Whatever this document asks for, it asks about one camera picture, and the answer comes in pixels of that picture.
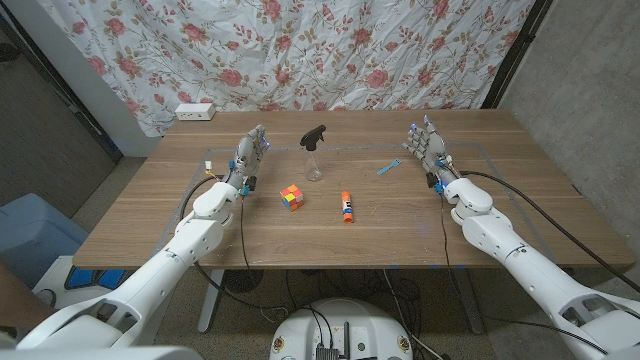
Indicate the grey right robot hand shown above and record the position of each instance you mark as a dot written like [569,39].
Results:
[430,147]

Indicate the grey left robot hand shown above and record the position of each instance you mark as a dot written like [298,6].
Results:
[247,155]

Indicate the black spray trigger cap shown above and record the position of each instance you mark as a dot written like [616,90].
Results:
[311,139]

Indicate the clear spray bottle body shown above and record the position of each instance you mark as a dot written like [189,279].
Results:
[313,169]

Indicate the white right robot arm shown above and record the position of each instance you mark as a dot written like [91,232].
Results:
[500,235]

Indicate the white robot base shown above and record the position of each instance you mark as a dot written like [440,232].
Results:
[345,325]

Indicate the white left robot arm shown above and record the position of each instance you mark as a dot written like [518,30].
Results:
[190,240]

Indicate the small blue scissors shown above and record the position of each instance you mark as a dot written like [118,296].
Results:
[389,167]

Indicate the multicoloured Rubik's cube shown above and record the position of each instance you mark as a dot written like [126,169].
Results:
[292,197]

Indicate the orange glue stick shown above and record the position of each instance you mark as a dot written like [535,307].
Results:
[347,206]

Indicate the white power strip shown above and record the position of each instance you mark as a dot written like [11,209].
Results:
[194,111]

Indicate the black backdrop stand pole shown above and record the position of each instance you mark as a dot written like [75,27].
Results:
[515,55]

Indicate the black round floor base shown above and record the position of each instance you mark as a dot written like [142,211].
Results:
[242,281]

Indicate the grey table leg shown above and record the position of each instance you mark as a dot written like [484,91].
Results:
[467,300]

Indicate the blue plastic bin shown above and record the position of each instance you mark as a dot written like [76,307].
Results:
[35,235]

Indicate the white platform with blue pads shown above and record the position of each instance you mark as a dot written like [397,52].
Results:
[55,280]

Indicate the white robot torso shell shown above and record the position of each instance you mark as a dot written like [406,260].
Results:
[100,354]

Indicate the person's brown limb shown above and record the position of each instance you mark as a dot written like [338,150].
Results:
[20,300]

